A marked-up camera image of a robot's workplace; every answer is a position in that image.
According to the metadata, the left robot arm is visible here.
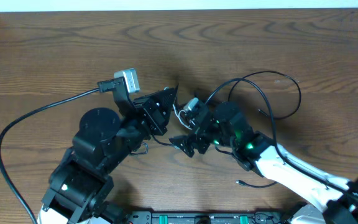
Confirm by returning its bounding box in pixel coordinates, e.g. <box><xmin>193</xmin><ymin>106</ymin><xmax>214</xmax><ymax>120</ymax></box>
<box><xmin>37</xmin><ymin>78</ymin><xmax>177</xmax><ymax>223</ymax></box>

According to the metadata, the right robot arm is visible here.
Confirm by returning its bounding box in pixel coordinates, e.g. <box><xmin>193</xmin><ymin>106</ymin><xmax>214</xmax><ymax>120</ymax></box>
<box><xmin>170</xmin><ymin>98</ymin><xmax>358</xmax><ymax>223</ymax></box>

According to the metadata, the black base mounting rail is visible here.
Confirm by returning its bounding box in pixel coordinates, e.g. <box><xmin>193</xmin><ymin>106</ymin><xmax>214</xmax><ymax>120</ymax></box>
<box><xmin>116</xmin><ymin>211</ymin><xmax>288</xmax><ymax>224</ymax></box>

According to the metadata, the long black USB cable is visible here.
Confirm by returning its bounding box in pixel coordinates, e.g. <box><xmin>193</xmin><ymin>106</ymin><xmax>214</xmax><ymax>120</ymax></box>
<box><xmin>227</xmin><ymin>70</ymin><xmax>302</xmax><ymax>189</ymax></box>

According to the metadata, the white USB cable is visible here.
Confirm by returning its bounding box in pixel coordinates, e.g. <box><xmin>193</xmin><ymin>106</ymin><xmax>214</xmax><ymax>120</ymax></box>
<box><xmin>172</xmin><ymin>104</ymin><xmax>194</xmax><ymax>131</ymax></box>

